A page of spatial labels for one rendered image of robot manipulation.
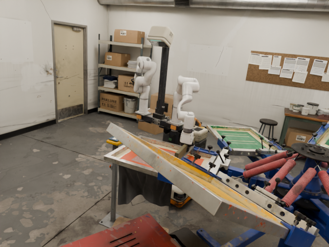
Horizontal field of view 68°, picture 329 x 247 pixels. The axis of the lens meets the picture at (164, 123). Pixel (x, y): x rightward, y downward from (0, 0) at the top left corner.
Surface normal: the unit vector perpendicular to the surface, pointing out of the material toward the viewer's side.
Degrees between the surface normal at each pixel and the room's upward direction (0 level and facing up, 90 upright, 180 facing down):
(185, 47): 90
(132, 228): 0
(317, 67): 88
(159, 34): 64
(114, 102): 90
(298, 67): 87
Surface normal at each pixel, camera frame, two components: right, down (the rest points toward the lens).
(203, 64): -0.41, 0.24
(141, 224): 0.09, -0.95
